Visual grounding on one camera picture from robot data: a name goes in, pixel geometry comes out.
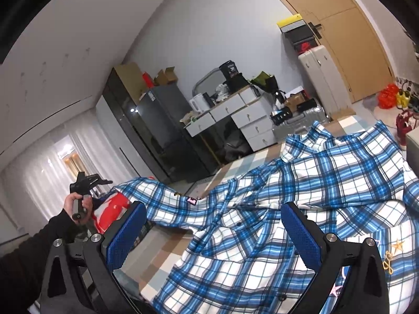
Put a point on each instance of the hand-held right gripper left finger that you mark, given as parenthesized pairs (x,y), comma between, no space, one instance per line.
(126,235)

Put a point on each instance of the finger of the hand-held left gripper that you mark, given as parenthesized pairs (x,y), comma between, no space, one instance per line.
(103,181)

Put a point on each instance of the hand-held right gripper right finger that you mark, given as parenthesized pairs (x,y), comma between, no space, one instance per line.
(302,235)

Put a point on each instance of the blue plaid shirt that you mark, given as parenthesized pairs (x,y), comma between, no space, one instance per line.
(294,176)

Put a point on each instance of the person's left hand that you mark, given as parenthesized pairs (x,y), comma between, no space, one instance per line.
(69,204)

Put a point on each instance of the white curtain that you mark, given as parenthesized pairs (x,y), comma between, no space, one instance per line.
(42,176)

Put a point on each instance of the grey refrigerator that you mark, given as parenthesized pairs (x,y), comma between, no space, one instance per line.
(163,117)

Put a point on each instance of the large cardboard box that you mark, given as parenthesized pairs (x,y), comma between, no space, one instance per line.
(129,78)

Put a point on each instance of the silver suitcase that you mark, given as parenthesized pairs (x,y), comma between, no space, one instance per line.
(304,122)

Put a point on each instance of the black case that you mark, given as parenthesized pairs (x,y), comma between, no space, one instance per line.
(281,117)

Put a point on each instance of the small open cardboard box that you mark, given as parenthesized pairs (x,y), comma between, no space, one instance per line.
(165,77)

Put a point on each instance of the white electric kettle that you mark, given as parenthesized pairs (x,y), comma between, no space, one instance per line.
(198,103)

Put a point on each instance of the white drawer dresser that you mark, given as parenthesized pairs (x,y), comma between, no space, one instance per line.
(252,117)

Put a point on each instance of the black thermos jug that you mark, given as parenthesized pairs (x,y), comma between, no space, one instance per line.
(278,97)

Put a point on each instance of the oval mirror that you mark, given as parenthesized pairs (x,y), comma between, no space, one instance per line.
(206,83)

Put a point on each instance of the red shoes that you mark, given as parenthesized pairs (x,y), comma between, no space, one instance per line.
(403,126)

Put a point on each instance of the cream suitcase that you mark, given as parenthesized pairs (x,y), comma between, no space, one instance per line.
(322,75)

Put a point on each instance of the red plastic bag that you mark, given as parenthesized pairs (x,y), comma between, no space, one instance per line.
(388,96)

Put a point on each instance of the plain black bag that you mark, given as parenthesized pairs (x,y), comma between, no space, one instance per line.
(237,83)

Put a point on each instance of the black printed bag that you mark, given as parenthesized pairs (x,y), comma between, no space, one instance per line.
(228,68)

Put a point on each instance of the wooden door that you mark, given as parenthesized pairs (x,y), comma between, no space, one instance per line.
(353,39)

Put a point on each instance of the yellow box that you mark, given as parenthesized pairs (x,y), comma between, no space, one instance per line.
(289,23)

